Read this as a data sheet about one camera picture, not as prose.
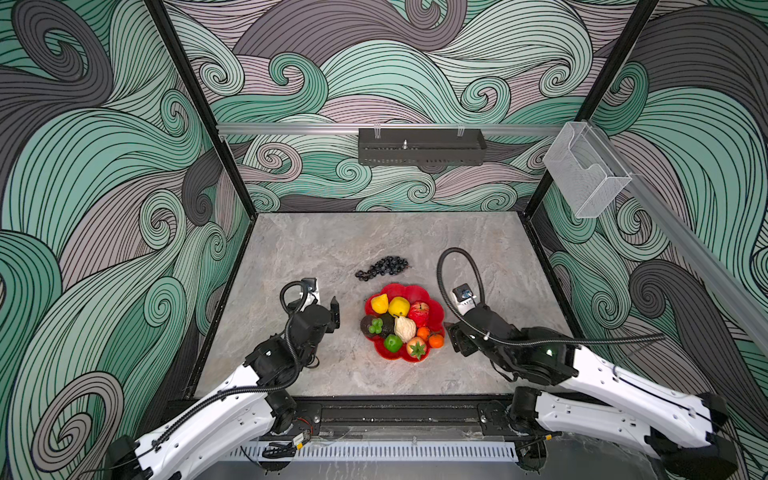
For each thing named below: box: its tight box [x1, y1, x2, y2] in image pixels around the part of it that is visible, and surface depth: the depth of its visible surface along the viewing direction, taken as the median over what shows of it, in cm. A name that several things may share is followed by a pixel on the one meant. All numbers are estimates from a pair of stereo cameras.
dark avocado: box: [381, 313, 395, 336], surface depth 86 cm
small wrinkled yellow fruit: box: [371, 293, 389, 314], surface depth 89 cm
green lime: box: [383, 334, 403, 353], surface depth 82 cm
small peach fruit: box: [406, 336, 427, 360], surface depth 81 cm
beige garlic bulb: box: [393, 316, 417, 343], surface depth 85 cm
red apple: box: [409, 301, 430, 328], surface depth 87 cm
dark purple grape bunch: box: [355, 255, 409, 281], surface depth 102 cm
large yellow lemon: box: [388, 296, 411, 317], surface depth 90 cm
